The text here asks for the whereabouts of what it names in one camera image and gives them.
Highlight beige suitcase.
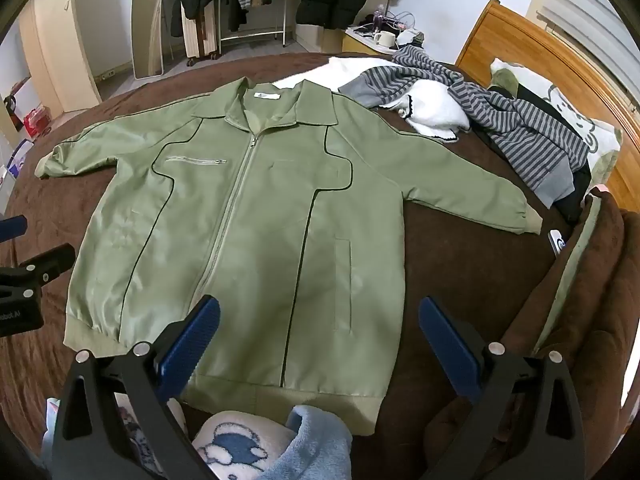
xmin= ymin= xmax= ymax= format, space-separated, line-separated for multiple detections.
xmin=181 ymin=7 xmax=221 ymax=67

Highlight black garment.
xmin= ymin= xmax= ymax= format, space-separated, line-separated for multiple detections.
xmin=472 ymin=85 xmax=593 ymax=226

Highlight wooden headboard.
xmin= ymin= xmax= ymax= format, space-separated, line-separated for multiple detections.
xmin=455 ymin=0 xmax=640 ymax=211

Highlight white clothes rack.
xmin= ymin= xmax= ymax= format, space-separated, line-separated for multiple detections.
xmin=215 ymin=0 xmax=288 ymax=53

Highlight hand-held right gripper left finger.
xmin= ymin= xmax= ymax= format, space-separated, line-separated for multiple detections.
xmin=50 ymin=294 xmax=222 ymax=480

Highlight beige wardrobe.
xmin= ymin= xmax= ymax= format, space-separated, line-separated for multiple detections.
xmin=15 ymin=0 xmax=103 ymax=121

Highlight standing mirror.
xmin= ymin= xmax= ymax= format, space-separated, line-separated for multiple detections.
xmin=131 ymin=0 xmax=173 ymax=81

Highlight red bag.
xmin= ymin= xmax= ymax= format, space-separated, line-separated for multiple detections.
xmin=22 ymin=105 xmax=51 ymax=136

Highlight light green knit sweater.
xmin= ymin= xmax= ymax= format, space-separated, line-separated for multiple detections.
xmin=34 ymin=77 xmax=543 ymax=436

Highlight white fluffy black-trimmed garment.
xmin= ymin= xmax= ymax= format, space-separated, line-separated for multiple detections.
xmin=382 ymin=80 xmax=471 ymax=143

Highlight white storage box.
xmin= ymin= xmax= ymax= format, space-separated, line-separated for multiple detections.
xmin=5 ymin=137 xmax=36 ymax=181

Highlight white cloth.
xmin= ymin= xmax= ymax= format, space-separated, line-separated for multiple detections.
xmin=272 ymin=56 xmax=401 ymax=92

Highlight bear print pillow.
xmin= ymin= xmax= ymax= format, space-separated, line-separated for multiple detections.
xmin=490 ymin=57 xmax=623 ymax=191

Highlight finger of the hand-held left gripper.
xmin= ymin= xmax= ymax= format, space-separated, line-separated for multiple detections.
xmin=0 ymin=215 xmax=28 ymax=244
xmin=0 ymin=243 xmax=76 ymax=291

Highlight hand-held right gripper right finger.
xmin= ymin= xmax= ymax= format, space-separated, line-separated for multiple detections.
xmin=418 ymin=296 xmax=591 ymax=480

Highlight blue printed fleece pajamas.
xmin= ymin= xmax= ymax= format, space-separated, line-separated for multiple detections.
xmin=42 ymin=395 xmax=353 ymax=480

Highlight brown plush quilt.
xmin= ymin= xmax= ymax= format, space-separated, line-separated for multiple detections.
xmin=422 ymin=187 xmax=640 ymax=480

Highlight nightstand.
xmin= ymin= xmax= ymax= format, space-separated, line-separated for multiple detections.
xmin=342 ymin=25 xmax=426 ymax=56

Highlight white cables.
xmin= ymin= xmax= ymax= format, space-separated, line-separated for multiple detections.
xmin=385 ymin=10 xmax=416 ymax=31

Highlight brown bed blanket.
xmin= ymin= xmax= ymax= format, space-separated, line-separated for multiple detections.
xmin=0 ymin=52 xmax=591 ymax=461

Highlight grey striped clothes pile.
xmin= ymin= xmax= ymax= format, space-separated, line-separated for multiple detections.
xmin=339 ymin=45 xmax=591 ymax=208

